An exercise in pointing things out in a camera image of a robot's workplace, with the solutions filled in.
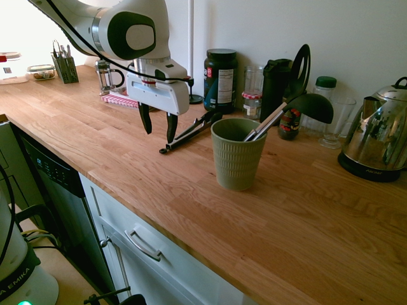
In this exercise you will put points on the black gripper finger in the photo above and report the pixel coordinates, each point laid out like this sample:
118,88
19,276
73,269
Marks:
171,127
145,119

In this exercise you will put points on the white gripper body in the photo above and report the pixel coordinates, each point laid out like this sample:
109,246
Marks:
159,95

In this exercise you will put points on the black steel kitchen tongs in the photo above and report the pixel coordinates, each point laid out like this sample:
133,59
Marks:
187,135

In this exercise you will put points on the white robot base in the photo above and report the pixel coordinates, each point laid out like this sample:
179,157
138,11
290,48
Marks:
41,286

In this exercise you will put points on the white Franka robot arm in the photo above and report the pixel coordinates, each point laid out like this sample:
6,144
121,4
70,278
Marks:
162,19

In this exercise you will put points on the black candle holder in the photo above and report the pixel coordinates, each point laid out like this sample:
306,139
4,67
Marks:
195,99

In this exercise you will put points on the green ribbed utensil holder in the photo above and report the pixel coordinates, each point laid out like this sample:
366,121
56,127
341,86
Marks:
237,159

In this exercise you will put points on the red checkered book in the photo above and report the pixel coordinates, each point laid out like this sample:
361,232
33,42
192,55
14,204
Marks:
117,101

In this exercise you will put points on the glass french press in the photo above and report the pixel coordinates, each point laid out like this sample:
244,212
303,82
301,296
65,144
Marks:
106,79

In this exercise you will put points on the black protein powder tub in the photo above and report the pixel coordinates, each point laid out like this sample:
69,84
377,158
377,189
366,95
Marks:
219,95

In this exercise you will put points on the tall white taper candle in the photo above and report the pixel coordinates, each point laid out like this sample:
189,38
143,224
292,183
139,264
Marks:
190,31

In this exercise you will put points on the jar with red checkered lid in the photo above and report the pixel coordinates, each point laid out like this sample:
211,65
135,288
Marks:
252,108

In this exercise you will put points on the green cutlery caddy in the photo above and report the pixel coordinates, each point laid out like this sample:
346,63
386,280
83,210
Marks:
66,71

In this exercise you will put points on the empty clear glass jar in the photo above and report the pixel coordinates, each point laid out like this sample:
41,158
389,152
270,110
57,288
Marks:
253,79

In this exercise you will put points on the steel cutlery piece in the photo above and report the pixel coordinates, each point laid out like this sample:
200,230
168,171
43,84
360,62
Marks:
68,51
56,51
63,52

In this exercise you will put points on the black front dishwasher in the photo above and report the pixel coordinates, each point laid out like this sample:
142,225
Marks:
63,190

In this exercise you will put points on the glass food container green lid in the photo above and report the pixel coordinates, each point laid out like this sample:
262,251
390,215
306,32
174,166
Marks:
40,73

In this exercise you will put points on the spice jar colourful label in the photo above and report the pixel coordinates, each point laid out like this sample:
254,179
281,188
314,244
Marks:
288,128

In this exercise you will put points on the silver cabinet knob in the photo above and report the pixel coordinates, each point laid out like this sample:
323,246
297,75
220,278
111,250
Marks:
104,243

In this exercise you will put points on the black slotted spatula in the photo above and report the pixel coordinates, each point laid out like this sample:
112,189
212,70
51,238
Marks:
298,77

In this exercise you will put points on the clear glass tumbler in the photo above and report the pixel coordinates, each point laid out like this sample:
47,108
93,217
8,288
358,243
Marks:
311,127

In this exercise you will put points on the grey side cabinet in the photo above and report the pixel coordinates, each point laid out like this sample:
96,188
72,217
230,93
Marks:
12,165

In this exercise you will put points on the white container red clip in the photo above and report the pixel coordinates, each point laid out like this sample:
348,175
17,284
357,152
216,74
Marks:
11,71

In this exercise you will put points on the white kitchen cabinet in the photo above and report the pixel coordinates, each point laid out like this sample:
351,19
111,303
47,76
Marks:
178,273

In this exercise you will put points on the clear bottle green lid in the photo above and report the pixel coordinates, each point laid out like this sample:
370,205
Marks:
326,82

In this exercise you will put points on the footed drinking glass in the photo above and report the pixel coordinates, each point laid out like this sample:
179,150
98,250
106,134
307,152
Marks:
341,111

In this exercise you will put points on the black kettle base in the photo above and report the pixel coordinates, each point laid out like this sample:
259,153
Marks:
365,173

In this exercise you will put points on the stainless steel electric kettle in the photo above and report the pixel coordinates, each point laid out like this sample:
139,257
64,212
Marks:
378,133

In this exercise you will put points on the red wrist camera mount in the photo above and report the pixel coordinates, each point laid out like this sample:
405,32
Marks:
149,82

